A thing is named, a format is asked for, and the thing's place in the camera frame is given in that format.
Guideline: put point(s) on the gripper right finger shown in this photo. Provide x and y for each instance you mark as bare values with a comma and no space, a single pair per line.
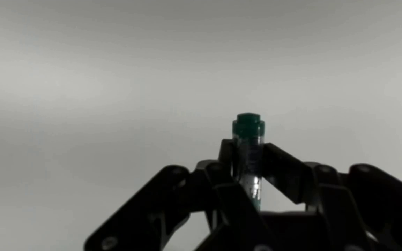
344,195

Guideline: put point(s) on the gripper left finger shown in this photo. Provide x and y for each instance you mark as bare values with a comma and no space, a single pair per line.
173,205

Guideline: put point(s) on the green marker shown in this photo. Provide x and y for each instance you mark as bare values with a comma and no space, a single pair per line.
248,139

